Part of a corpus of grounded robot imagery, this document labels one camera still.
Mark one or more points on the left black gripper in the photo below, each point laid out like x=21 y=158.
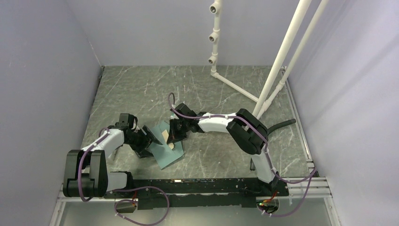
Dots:
x=147 y=139

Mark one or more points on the teal envelope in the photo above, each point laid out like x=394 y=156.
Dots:
x=163 y=155

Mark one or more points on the white pvc pipe frame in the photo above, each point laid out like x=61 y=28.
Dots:
x=267 y=96

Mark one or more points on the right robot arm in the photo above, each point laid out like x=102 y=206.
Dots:
x=245 y=129

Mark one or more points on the cream letter paper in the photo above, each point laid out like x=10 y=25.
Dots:
x=165 y=135

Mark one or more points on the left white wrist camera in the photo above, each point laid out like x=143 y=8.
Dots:
x=129 y=120

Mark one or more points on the black foam tube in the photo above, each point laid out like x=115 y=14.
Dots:
x=280 y=125

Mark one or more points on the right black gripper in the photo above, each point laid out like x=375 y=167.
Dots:
x=173 y=136

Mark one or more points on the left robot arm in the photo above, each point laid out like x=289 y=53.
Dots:
x=86 y=175

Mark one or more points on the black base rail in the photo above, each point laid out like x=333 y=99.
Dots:
x=211 y=192

